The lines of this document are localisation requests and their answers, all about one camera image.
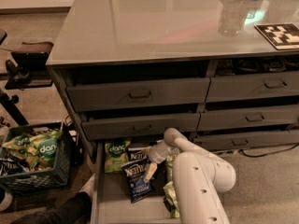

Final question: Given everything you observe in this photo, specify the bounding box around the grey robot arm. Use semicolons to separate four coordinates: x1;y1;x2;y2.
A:
149;128;236;224

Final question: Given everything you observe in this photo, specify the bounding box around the green kettle chip bag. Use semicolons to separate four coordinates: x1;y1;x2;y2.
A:
165;153;178;182
164;181;180;218

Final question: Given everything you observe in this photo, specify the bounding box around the front blue Kettle chip bag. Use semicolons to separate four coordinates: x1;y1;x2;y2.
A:
121;159;154;203

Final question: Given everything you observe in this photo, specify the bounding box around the blue kettle chip bag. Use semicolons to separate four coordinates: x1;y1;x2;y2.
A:
121;159;154;203
128;147;150;161

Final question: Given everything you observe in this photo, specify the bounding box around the rear blue Kettle chip bag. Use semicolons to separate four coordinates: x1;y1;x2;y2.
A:
128;147;150;161

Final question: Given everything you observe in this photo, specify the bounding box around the front green Kettle chip bag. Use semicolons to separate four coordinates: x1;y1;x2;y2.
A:
164;181;180;218

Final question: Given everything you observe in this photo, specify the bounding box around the green Dang chip bag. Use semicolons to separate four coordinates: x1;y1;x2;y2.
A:
105;138;132;174

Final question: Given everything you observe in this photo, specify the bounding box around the middle left drawer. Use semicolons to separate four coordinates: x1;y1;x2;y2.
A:
81;113;200;140

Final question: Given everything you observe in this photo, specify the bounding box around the open bottom left drawer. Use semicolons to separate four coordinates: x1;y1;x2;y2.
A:
91;142;181;224

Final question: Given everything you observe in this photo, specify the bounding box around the top left drawer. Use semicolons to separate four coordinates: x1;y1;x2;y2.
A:
66;77;209;112

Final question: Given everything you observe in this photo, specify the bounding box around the middle right drawer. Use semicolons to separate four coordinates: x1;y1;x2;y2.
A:
197;105;299;131

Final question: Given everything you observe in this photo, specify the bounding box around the green Dang bag in crate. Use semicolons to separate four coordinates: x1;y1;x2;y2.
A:
31;131;63;167

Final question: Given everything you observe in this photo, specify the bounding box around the top right drawer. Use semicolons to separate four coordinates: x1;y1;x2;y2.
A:
206;72;299;103

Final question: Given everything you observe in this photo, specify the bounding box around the grey drawer cabinet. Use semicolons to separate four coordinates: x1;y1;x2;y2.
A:
47;0;299;155

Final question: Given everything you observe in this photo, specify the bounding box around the bottom right drawer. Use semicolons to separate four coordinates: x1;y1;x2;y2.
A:
193;130;299;150

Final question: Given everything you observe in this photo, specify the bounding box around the person's dark leg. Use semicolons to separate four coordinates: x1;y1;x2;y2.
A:
10;192;92;224

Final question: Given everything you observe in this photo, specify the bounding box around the dark plastic crate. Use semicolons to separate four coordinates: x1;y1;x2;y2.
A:
0;121;73;195

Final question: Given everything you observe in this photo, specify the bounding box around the white shoe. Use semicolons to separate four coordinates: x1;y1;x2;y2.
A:
0;189;13;212

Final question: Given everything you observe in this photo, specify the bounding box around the black stand with brown pad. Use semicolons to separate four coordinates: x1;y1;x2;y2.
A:
0;41;53;125

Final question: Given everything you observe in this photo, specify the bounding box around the black white marker tag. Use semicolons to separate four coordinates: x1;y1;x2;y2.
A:
255;23;299;50

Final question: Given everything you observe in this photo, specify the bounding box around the black cable on floor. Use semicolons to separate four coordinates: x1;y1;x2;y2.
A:
238;143;299;159

